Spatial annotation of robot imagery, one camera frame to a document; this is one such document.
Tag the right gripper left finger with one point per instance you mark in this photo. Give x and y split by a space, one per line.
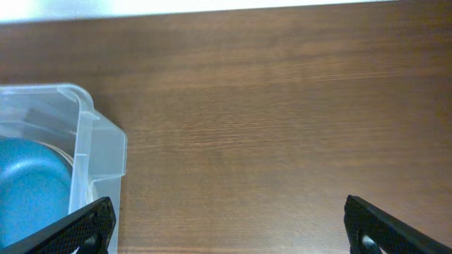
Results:
87 230

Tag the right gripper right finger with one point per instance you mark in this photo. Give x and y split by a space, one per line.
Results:
371 230

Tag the blue plate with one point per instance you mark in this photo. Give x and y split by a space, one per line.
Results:
35 188

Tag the cream plate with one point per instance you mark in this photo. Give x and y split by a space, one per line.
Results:
92 192

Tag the clear plastic storage bin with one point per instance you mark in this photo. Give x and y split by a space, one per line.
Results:
64 116

